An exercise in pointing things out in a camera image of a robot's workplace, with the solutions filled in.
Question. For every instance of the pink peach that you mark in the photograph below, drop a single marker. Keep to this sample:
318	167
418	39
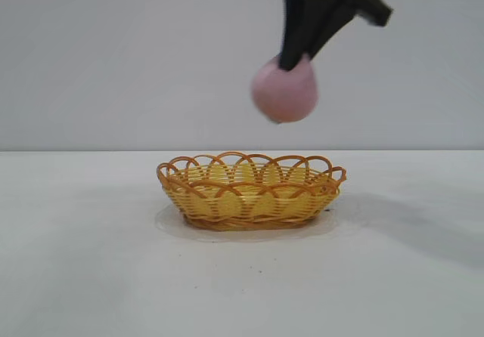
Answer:
283	95

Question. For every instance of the yellow woven wicker basket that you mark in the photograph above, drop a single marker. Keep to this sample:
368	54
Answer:
249	208

